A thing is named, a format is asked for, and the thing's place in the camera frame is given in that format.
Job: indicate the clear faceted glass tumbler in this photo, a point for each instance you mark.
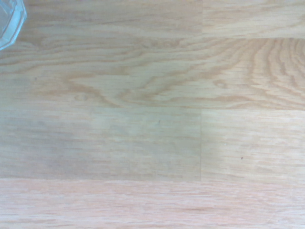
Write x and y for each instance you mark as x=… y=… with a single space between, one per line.
x=10 y=22

